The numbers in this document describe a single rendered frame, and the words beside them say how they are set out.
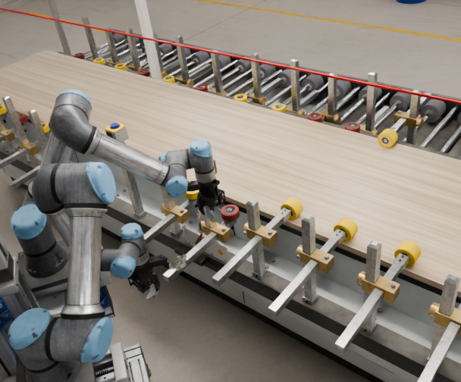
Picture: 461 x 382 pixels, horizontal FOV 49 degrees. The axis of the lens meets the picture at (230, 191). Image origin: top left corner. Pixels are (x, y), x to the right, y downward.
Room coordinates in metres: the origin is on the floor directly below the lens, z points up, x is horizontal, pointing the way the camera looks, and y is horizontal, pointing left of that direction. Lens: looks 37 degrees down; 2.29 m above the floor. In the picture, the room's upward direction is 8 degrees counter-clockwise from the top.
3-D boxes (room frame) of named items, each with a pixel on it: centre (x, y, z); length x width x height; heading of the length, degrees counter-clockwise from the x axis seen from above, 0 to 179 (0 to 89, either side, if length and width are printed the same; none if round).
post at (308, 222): (1.34, -0.25, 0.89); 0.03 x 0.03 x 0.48; 46
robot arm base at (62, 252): (1.40, 0.71, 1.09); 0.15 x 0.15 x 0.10
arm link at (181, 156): (1.54, 0.18, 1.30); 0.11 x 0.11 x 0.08; 2
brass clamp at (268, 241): (1.50, -0.09, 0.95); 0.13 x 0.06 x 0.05; 46
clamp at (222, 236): (1.68, 0.09, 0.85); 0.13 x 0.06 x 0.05; 46
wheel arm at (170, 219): (1.78, 0.31, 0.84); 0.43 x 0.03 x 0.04; 136
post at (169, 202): (1.86, 0.29, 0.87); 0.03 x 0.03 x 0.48; 46
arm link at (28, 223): (1.41, 0.71, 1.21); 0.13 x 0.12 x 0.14; 2
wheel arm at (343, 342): (1.11, -0.43, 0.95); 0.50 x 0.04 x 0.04; 136
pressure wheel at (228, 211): (1.73, 0.01, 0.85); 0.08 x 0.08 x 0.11
